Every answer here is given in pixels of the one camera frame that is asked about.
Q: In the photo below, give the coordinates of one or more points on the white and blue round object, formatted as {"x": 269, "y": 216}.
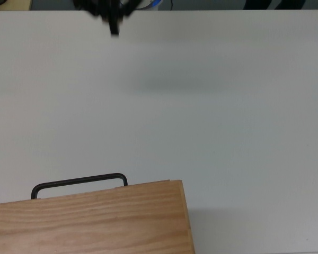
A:
{"x": 152, "y": 4}

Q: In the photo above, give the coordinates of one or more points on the light wooden cabinet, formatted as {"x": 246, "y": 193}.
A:
{"x": 90, "y": 222}

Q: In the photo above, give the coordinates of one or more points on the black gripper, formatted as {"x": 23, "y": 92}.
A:
{"x": 106, "y": 6}

